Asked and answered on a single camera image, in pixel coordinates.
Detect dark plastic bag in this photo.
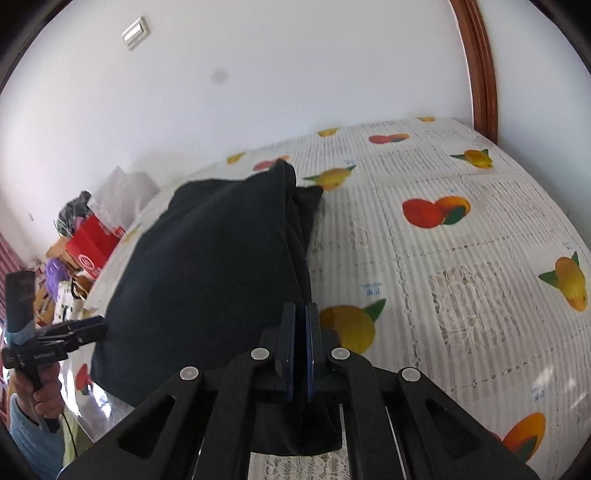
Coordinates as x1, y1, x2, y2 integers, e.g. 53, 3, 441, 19
58, 191, 93, 232

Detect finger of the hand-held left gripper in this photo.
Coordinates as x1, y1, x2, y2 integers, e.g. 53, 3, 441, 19
36, 316, 105, 340
59, 323, 110, 357

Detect thin black cable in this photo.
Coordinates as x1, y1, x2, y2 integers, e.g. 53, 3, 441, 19
58, 411, 80, 459

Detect brown wooden door frame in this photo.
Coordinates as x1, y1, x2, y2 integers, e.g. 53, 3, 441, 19
450, 0, 499, 144

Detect brown cardboard box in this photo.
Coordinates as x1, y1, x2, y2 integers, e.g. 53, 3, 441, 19
45, 237, 75, 261

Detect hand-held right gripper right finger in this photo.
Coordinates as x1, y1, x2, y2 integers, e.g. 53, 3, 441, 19
304, 302, 539, 480

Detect red cardboard box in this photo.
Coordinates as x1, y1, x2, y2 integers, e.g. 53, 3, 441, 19
65, 215, 127, 280

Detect white wall switch plate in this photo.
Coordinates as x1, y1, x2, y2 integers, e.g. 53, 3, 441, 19
121, 16, 151, 51

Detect white plastic bag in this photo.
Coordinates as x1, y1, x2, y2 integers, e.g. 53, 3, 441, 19
90, 166, 160, 229

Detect purple bag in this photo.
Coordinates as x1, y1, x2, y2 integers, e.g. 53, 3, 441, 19
45, 257, 70, 301

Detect red striped curtain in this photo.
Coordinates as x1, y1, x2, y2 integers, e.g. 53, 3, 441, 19
0, 231, 27, 278

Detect person's left hand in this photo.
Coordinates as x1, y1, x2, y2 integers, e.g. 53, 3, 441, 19
9, 359, 65, 428

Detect fruit print bed sheet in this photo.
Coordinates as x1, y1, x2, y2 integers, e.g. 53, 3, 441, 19
55, 115, 591, 480

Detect person's left forearm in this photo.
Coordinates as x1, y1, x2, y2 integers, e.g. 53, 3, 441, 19
7, 392, 66, 480

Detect white printed paper bag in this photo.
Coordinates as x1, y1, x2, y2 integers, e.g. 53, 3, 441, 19
53, 277, 93, 324

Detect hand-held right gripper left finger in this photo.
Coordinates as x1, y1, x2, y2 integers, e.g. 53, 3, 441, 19
58, 303, 297, 480

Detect black t-shirt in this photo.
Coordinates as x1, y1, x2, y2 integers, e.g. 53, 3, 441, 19
90, 158, 345, 457

